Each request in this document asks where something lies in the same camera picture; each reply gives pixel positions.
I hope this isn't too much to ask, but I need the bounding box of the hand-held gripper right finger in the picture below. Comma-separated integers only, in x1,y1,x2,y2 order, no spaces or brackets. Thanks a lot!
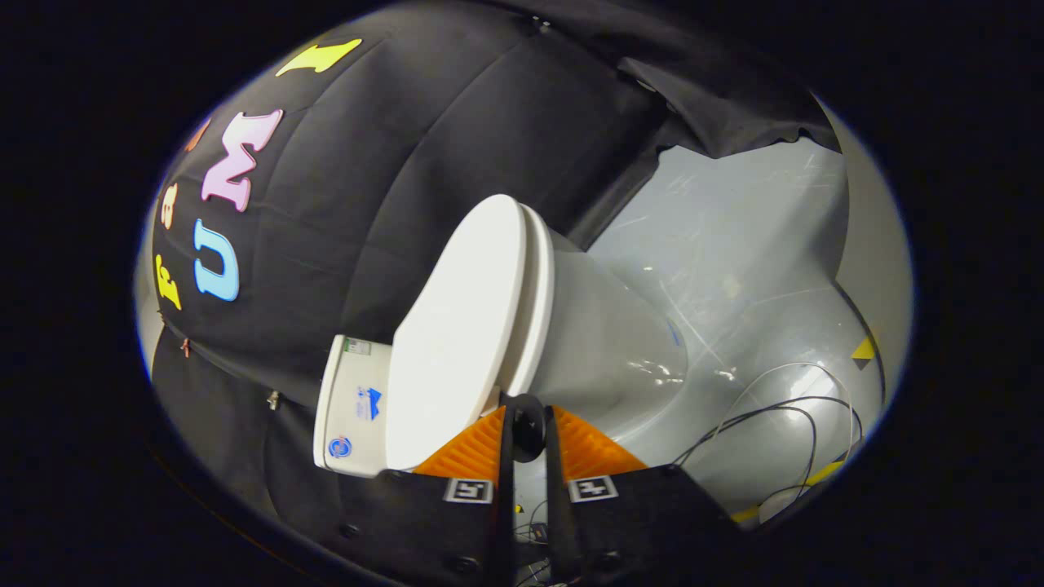
545,405,743,587

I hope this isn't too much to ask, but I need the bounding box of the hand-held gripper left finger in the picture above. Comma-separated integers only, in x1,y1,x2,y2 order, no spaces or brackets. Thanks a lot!
322,405,516,587

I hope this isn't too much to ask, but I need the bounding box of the round black lid knob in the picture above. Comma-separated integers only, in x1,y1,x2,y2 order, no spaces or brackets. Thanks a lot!
510,394,547,464

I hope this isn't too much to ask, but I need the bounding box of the white toilet lid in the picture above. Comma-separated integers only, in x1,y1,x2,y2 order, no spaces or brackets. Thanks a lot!
385,194,529,472

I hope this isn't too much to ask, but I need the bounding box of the white toilet seat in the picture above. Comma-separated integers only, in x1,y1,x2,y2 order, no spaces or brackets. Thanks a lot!
498,204,555,400

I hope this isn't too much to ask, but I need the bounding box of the yellow floor tape strip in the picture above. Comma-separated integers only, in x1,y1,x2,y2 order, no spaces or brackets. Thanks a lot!
730,461,845,524

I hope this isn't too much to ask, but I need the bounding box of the black backdrop cloth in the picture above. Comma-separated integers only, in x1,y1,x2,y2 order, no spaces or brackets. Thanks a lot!
151,0,841,523

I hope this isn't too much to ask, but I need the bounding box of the thin black cable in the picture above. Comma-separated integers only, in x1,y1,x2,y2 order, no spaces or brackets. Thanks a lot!
673,397,865,523

